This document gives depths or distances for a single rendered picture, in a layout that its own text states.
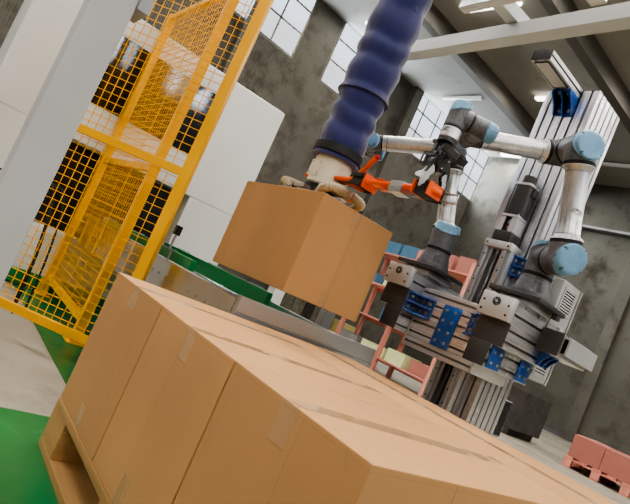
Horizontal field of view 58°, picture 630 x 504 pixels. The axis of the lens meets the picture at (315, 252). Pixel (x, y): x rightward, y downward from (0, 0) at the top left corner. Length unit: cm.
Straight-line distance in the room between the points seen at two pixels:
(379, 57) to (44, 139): 139
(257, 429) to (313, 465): 15
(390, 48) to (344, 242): 88
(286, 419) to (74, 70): 185
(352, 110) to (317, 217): 58
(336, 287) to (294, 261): 23
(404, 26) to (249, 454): 207
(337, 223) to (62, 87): 117
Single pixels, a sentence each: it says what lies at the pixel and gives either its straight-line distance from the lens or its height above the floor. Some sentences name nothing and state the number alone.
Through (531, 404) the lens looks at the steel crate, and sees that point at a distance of 938.
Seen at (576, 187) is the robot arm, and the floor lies 145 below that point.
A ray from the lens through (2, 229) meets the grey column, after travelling 246.
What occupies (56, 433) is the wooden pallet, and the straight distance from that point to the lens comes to 180.
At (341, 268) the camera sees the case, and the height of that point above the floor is 85.
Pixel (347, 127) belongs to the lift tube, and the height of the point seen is 142.
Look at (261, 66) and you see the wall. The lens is 1267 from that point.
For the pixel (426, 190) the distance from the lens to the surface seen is 201.
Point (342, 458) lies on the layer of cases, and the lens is 81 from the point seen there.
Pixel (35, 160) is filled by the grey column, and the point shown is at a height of 76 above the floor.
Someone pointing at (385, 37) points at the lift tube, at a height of 185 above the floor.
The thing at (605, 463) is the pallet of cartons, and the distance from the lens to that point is 872.
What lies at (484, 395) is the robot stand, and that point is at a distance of 259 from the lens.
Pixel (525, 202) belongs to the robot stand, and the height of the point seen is 144.
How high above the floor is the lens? 71
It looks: 4 degrees up
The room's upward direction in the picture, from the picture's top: 24 degrees clockwise
